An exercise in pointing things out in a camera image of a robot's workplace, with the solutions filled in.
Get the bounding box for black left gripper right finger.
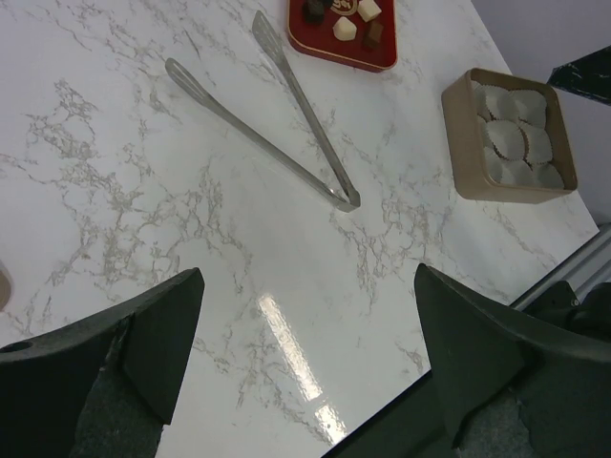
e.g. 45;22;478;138
414;263;610;457

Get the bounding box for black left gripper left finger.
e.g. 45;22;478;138
1;268;204;457

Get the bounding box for steel tongs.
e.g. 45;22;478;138
164;10;361;214

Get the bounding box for white heart chocolate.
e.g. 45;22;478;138
332;16;357;42

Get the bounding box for dark round chocolate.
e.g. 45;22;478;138
302;0;326;25

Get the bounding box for beige chocolate box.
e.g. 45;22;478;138
442;68;578;203

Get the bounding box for brown square chocolate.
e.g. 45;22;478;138
362;21;384;50

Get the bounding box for white square chocolate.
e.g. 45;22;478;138
357;0;382;23

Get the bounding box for beige box lid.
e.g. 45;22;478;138
0;262;13;311

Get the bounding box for white paper cup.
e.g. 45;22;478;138
510;90;547;129
471;81;517;121
484;147;534;186
485;120;526;161
531;163;565;189
517;121;553;165

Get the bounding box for red square tray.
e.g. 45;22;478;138
286;1;398;73

